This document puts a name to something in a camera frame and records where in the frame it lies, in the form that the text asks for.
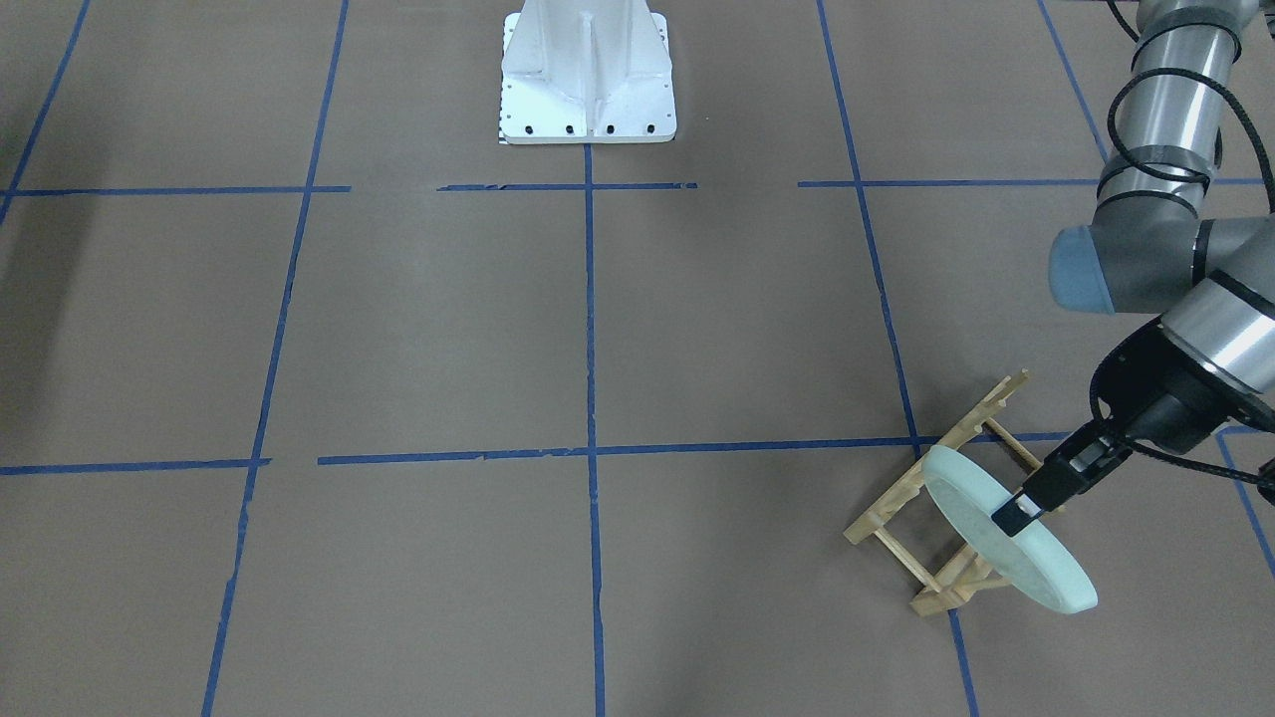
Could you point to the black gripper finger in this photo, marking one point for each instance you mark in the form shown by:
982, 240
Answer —
1076, 465

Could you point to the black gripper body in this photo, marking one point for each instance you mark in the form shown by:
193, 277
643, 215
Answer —
1182, 405

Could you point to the light green plate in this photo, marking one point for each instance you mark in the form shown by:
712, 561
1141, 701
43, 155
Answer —
1034, 562

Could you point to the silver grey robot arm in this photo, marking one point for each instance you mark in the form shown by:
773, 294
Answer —
1205, 357

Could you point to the wooden dish rack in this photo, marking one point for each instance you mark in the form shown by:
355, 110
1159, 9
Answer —
965, 574

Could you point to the brown paper table cover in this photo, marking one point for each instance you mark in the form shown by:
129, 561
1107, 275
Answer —
320, 401

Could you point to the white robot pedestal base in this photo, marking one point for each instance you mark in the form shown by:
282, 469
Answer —
585, 72

